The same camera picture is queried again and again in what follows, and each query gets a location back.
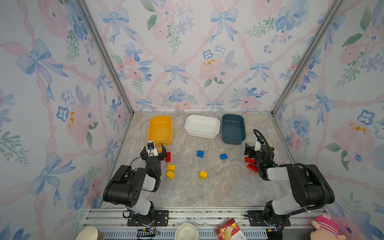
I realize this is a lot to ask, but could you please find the dark teal plastic bin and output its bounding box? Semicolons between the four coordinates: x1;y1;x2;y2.
222;114;247;145

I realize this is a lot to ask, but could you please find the blue lego brick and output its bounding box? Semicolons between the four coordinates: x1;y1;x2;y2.
220;154;228;160
197;151;204;158

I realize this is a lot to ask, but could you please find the yellow plastic bin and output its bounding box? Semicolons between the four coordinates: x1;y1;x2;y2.
148;116;173;148

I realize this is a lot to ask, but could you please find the white plastic bin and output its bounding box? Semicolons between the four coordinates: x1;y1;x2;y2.
185;115;221;139

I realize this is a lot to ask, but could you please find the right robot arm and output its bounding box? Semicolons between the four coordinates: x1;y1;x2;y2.
244;144;335;227

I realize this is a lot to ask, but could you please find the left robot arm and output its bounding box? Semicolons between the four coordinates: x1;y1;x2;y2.
103;141;169;227

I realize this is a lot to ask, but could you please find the red lego brick left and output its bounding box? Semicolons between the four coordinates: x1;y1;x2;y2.
166;152;171;163

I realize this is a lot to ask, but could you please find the yellow lego brick upper left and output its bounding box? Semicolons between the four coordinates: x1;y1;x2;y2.
167;164;176;172

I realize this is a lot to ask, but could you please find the yellow lego brick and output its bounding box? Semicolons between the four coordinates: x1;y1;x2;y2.
199;171;208;180
167;164;176;172
166;171;175;180

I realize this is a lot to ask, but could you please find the long red lego brick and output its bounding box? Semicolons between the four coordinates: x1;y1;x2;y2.
247;162;259;174

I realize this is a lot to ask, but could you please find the yellow lego brick lower left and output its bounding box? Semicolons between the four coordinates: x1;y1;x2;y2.
166;171;175;180

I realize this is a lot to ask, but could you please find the yellow lego brick centre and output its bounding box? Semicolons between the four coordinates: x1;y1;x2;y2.
199;171;208;180

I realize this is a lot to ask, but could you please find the white paper cup centre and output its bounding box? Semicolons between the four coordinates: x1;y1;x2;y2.
174;223;199;240

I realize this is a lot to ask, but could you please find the red snack box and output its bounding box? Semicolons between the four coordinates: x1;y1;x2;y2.
215;218;247;240

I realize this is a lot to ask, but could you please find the paper cup left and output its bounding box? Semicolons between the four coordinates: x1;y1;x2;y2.
76;227;104;240

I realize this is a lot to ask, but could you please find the pink plush toy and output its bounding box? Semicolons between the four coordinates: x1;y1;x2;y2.
310;214;347;240

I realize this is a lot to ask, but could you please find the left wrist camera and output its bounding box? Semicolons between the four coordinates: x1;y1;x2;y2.
147;141;159;157

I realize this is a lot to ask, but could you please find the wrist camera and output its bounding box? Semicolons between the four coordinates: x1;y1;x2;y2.
255;141;262;152
147;141;159;157

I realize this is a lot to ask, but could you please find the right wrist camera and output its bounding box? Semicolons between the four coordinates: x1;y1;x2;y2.
255;141;262;152

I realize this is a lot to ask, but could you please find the black corrugated cable right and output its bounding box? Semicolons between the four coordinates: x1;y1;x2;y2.
253;128;336;211

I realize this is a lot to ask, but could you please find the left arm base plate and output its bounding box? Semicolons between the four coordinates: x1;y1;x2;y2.
123;210;170;227

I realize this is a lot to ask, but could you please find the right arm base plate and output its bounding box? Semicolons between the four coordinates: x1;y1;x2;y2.
244;210;284;227

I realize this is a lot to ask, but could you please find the aluminium rail frame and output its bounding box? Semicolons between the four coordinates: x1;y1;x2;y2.
84;207;326;240

